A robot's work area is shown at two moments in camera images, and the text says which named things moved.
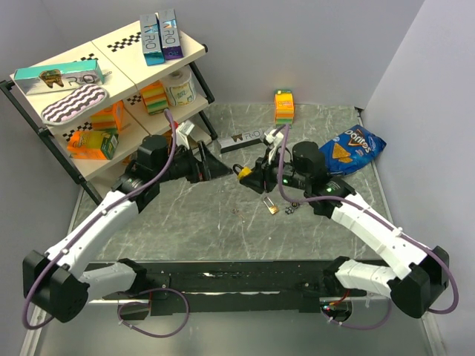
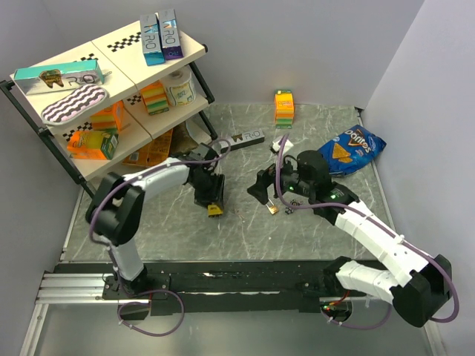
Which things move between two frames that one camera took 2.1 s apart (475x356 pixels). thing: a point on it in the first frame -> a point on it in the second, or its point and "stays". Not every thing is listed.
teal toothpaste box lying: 32,80 stays
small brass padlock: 273,209 stays
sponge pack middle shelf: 155,97 stays
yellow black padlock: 245,170 -> 214,211
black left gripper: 209,167 -> 214,195
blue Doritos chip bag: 351,150 stays
